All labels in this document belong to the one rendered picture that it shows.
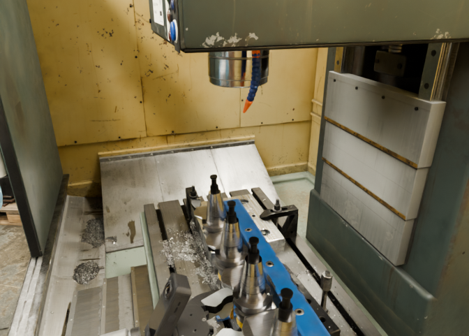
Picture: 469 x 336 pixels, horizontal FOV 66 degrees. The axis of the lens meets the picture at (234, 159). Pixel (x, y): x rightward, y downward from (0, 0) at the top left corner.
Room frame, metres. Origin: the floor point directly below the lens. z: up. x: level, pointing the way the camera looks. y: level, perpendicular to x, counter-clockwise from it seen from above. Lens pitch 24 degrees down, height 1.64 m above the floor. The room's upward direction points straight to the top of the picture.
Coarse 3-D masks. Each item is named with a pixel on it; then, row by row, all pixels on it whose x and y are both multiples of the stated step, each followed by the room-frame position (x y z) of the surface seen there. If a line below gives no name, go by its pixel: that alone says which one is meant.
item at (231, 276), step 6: (228, 270) 0.50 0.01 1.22; (234, 270) 0.50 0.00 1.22; (240, 270) 0.50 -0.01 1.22; (222, 276) 0.49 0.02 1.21; (228, 276) 0.48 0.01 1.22; (234, 276) 0.48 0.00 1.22; (240, 276) 0.48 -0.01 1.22; (222, 282) 0.47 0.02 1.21; (228, 282) 0.47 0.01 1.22; (234, 282) 0.47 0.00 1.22
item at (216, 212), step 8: (208, 192) 0.64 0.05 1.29; (208, 200) 0.64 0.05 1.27; (216, 200) 0.63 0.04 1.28; (208, 208) 0.63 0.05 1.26; (216, 208) 0.63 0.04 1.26; (224, 208) 0.64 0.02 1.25; (208, 216) 0.63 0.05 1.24; (216, 216) 0.63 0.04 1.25; (224, 216) 0.63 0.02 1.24; (216, 224) 0.62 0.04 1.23
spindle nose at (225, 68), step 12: (216, 60) 0.91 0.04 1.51; (228, 60) 0.89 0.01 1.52; (240, 60) 0.89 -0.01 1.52; (264, 60) 0.92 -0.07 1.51; (216, 72) 0.91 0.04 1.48; (228, 72) 0.89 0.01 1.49; (240, 72) 0.89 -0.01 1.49; (264, 72) 0.92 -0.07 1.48; (216, 84) 0.91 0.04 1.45; (228, 84) 0.89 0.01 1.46; (240, 84) 0.89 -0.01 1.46; (264, 84) 0.93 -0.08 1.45
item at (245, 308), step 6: (234, 288) 0.45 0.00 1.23; (234, 294) 0.44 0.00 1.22; (234, 300) 0.42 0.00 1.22; (240, 300) 0.42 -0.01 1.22; (264, 300) 0.42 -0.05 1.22; (270, 300) 0.42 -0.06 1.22; (240, 306) 0.41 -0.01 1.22; (246, 306) 0.41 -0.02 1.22; (252, 306) 0.41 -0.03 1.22; (258, 306) 0.41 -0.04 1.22; (264, 306) 0.41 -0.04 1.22; (270, 306) 0.43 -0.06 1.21; (240, 312) 0.41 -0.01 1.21; (246, 312) 0.41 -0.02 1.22; (252, 312) 0.40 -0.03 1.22; (258, 312) 0.41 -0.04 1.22
